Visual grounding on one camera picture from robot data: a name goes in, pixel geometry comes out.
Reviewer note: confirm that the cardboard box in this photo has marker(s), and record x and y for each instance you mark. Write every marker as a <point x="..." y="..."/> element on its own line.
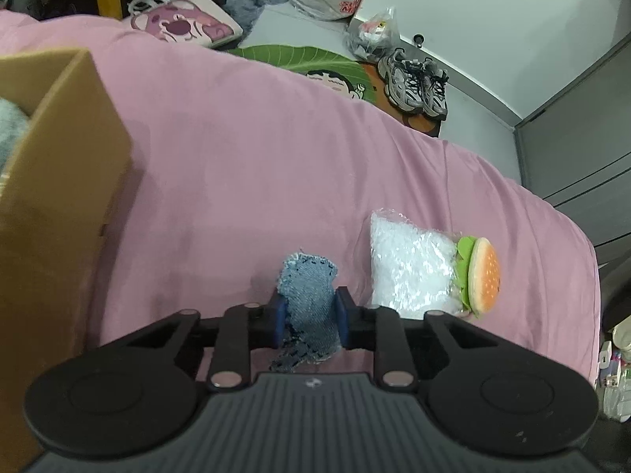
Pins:
<point x="59" y="207"/>

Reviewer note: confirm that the grey sneaker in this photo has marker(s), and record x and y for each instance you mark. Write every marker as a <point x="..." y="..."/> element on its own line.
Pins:
<point x="436" y="91"/>
<point x="402" y="81"/>

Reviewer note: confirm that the blue-grey fluffy towel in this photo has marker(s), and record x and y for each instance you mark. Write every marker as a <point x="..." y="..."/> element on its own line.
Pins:
<point x="11" y="133"/>

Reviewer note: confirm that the black door stop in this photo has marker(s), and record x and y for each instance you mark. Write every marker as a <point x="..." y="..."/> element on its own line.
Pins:
<point x="418" y="40"/>

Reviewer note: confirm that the clear plastic bag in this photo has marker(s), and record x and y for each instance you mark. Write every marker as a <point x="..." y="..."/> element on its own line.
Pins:
<point x="374" y="34"/>

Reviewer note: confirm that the crinkled white plastic bag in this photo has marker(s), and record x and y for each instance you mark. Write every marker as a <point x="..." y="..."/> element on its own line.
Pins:
<point x="411" y="266"/>

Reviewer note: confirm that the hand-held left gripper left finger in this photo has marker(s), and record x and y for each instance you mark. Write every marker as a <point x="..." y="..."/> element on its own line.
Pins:
<point x="279" y="325"/>

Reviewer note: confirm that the white cup with yellow print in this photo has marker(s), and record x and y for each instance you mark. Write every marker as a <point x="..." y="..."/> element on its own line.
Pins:
<point x="622" y="335"/>

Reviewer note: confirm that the burger plush toy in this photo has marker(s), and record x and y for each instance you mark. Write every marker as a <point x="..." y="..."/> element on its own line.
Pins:
<point x="480" y="276"/>

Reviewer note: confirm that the printed packet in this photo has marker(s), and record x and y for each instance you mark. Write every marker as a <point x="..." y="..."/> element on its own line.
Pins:
<point x="610" y="364"/>

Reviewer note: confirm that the green leaf cartoon floor mat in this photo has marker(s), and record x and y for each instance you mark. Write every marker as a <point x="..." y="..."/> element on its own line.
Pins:
<point x="315" y="66"/>

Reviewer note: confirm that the pink bed sheet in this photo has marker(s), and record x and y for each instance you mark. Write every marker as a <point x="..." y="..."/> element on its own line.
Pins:
<point x="246" y="157"/>

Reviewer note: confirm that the pink bear-print bag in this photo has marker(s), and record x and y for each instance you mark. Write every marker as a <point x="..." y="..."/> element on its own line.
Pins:
<point x="182" y="22"/>

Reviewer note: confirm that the grey wardrobe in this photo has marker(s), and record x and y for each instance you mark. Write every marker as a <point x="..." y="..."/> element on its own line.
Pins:
<point x="581" y="157"/>

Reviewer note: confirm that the denim cloth piece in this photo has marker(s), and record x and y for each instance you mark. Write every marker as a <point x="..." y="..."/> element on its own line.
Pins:
<point x="310" y="295"/>

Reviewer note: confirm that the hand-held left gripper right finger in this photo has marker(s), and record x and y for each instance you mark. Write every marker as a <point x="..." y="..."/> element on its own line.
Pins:
<point x="343" y="322"/>

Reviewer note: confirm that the grey cloth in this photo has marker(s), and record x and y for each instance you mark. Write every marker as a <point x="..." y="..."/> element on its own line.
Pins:
<point x="251" y="10"/>

